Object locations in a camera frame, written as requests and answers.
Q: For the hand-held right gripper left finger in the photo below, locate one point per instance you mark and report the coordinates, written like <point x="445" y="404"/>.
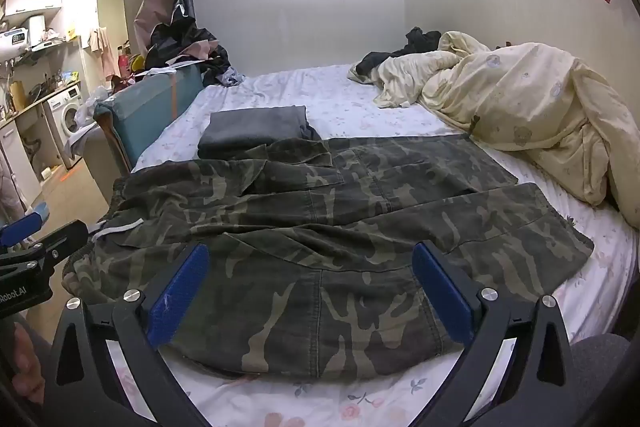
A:
<point x="177" y="292"/>

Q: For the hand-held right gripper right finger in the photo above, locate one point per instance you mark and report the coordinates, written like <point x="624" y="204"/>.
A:
<point x="442" y="292"/>

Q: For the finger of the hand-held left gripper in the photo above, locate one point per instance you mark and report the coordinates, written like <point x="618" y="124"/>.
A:
<point x="60" y="239"/>
<point x="20" y="227"/>

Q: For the camouflage pants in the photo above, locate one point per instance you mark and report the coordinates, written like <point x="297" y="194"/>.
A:
<point x="325" y="257"/>

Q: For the folded grey pants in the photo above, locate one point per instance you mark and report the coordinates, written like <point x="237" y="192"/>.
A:
<point x="250" y="127"/>

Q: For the person's left hand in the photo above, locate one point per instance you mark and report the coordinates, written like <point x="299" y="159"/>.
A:
<point x="25" y="362"/>

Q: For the person's right hand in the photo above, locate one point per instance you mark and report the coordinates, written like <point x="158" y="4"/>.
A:
<point x="282" y="420"/>

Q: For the white low cabinet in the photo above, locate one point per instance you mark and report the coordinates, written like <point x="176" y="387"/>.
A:
<point x="17" y="162"/>

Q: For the white cloth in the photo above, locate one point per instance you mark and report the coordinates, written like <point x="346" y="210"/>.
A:
<point x="82" y="142"/>

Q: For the white washing machine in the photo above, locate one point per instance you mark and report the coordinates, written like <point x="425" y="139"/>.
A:
<point x="67" y="117"/>

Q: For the kitchen counter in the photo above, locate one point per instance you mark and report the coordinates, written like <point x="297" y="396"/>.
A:
<point x="30" y="104"/>

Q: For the yellow container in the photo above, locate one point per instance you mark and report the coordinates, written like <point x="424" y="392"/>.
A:
<point x="17" y="94"/>

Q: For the clear plastic bag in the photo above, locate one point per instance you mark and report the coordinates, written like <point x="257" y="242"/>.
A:
<point x="97" y="102"/>

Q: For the teal headboard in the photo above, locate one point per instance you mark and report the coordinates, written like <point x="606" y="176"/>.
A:
<point x="150" y="107"/>

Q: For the person's grey trousers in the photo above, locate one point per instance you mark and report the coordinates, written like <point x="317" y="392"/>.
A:
<point x="600" y="367"/>

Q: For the white water heater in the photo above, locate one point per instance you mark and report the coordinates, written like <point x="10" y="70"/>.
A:
<point x="15" y="42"/>

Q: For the red bottle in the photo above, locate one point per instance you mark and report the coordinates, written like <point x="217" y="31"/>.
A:
<point x="122" y="62"/>

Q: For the pink towel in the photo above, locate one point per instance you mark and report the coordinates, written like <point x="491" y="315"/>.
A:
<point x="105" y="52"/>

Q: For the yellow round object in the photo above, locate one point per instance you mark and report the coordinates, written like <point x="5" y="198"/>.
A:
<point x="138" y="63"/>

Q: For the cream duvet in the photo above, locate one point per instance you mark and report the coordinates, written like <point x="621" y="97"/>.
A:
<point x="525" y="107"/>

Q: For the white floral bed sheet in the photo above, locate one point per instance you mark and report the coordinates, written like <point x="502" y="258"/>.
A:
<point x="325" y="102"/>

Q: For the pile of dark clothes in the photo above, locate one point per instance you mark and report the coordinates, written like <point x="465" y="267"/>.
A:
<point x="180" y="37"/>

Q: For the black clothes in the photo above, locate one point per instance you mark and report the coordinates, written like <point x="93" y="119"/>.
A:
<point x="422" y="39"/>

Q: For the wall shelf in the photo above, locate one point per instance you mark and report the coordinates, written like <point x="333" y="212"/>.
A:
<point x="55" y="43"/>

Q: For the white wall cabinet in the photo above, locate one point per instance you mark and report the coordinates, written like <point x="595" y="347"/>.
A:
<point x="35" y="2"/>

